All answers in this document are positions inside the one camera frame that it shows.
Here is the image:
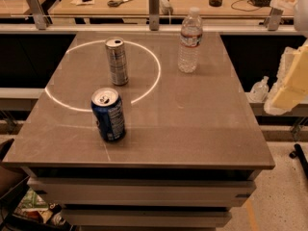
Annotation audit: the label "blue pepsi can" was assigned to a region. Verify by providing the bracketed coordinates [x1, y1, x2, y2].
[90, 88, 125, 141]

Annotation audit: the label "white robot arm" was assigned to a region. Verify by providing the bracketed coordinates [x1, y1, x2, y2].
[264, 0, 308, 116]

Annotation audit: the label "silver slim energy can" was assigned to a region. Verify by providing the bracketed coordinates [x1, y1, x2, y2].
[105, 38, 128, 86]

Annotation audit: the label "small clear bottle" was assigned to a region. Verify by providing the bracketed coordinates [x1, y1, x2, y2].
[249, 76, 269, 102]

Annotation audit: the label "black chair base leg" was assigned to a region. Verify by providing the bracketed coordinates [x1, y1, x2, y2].
[289, 143, 308, 179]

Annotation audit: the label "clear plastic water bottle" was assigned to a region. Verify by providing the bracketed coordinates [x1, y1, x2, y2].
[178, 7, 203, 73]

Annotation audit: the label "white power strip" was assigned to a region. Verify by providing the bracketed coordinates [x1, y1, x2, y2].
[160, 0, 173, 15]

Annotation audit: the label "grey drawer cabinet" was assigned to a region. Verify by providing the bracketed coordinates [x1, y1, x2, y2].
[28, 177, 256, 230]

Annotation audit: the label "green snack bag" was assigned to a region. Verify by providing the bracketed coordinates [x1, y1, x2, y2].
[18, 189, 49, 211]

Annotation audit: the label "right metal bracket post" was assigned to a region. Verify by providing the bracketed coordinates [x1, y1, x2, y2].
[264, 8, 283, 31]

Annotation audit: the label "metal bracket post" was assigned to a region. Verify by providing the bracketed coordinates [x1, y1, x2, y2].
[26, 0, 48, 30]
[264, 8, 283, 31]
[148, 0, 159, 31]

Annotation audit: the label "middle metal bracket post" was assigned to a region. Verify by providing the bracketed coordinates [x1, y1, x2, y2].
[148, 0, 159, 31]

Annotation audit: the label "scissors with grey handles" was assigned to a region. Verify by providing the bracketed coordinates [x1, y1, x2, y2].
[107, 0, 134, 8]

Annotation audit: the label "left metal bracket post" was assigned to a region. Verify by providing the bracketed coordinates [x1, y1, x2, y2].
[26, 0, 48, 30]

